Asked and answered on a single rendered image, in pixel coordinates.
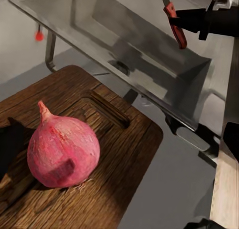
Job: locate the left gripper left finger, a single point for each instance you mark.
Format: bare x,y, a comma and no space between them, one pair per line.
12,138

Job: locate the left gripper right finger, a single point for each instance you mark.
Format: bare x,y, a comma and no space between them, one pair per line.
231,138

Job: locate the drop in sink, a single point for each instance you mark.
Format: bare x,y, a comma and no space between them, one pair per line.
134,40

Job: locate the parer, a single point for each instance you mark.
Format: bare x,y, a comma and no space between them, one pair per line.
179,33

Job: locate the cutting board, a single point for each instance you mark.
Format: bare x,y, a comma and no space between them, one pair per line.
125,156

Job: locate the vidalia onion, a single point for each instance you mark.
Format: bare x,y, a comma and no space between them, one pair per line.
63,151

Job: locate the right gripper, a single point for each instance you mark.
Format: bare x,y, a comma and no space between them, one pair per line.
221,21

